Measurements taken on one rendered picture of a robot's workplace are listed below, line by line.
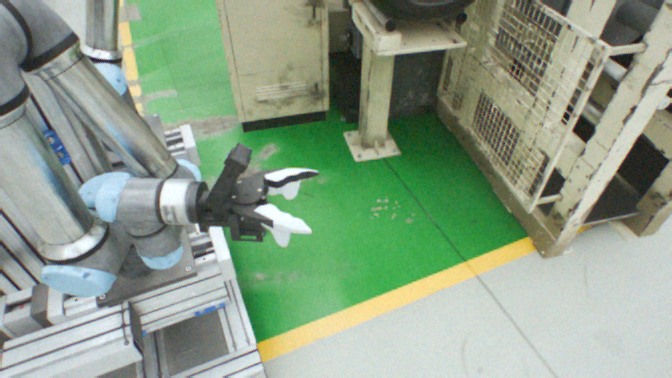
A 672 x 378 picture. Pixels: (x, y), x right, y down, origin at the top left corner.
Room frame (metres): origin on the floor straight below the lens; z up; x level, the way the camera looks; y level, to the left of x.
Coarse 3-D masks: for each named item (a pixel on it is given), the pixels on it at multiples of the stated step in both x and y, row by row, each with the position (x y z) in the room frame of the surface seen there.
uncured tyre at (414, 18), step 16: (384, 0) 1.45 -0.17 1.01; (400, 0) 1.46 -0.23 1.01; (416, 0) 1.49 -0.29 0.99; (432, 0) 1.69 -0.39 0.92; (448, 0) 1.50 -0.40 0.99; (464, 0) 1.52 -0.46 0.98; (400, 16) 1.49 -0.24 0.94; (416, 16) 1.48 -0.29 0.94; (432, 16) 1.49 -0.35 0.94; (448, 16) 1.54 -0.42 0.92
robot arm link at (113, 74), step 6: (96, 66) 1.11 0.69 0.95; (102, 66) 1.11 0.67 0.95; (108, 66) 1.11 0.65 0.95; (114, 66) 1.11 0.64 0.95; (102, 72) 1.08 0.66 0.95; (108, 72) 1.08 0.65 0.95; (114, 72) 1.08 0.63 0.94; (120, 72) 1.09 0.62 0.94; (108, 78) 1.05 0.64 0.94; (114, 78) 1.06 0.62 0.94; (120, 78) 1.07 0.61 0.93; (114, 84) 1.04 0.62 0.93; (120, 84) 1.06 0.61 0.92; (126, 84) 1.08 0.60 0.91; (120, 90) 1.05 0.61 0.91; (126, 90) 1.07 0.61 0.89; (126, 96) 1.06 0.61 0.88; (132, 96) 1.10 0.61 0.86; (132, 102) 1.08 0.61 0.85
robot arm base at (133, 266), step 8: (136, 248) 0.57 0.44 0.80; (128, 256) 0.56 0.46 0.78; (136, 256) 0.56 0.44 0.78; (128, 264) 0.55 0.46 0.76; (136, 264) 0.55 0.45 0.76; (144, 264) 0.56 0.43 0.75; (120, 272) 0.55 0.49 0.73; (128, 272) 0.54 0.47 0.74; (136, 272) 0.54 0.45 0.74; (144, 272) 0.55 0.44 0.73; (152, 272) 0.56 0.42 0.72
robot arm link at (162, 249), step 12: (168, 228) 0.47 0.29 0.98; (180, 228) 0.50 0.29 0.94; (132, 240) 0.45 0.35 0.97; (144, 240) 0.44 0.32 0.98; (156, 240) 0.45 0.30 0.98; (168, 240) 0.46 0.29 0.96; (180, 240) 0.49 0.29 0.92; (144, 252) 0.44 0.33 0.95; (156, 252) 0.44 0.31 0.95; (168, 252) 0.45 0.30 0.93; (180, 252) 0.47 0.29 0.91; (156, 264) 0.44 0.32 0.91; (168, 264) 0.45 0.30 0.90
